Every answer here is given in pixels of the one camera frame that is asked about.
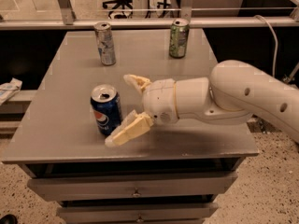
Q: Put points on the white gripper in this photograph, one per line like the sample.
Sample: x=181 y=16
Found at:
x=159 y=101

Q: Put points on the blue pepsi can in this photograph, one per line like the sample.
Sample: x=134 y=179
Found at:
x=106 y=104

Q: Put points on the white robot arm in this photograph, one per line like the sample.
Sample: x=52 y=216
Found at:
x=231 y=94

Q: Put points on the silver redbull can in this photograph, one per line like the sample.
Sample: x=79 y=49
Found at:
x=105 y=43

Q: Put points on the green soda can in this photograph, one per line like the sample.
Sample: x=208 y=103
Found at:
x=179 y=32

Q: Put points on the grey drawer cabinet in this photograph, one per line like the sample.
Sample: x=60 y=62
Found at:
x=58 y=136

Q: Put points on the black office chair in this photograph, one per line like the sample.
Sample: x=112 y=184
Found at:
x=121 y=9

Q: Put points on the upper grey drawer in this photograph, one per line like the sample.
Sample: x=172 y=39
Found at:
x=131 y=186

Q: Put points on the grey drawer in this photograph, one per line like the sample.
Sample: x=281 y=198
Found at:
x=140 y=214
x=131 y=186

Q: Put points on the lower grey drawer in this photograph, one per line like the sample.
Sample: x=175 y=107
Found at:
x=140 y=214

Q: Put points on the white crumpled cloth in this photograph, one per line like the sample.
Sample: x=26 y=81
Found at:
x=7 y=90

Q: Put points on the metal railing bar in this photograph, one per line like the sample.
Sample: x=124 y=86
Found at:
x=211 y=22

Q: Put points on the black shoe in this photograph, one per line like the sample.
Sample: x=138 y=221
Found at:
x=8 y=219

